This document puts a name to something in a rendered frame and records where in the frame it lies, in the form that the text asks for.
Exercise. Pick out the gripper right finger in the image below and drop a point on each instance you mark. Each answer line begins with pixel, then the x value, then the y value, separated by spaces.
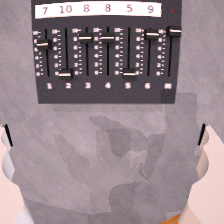
pixel 205 201

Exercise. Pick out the dark grey lighting desk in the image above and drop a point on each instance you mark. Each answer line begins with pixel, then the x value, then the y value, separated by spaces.
pixel 139 65

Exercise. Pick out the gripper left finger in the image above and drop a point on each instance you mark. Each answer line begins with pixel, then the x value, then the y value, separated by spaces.
pixel 13 207

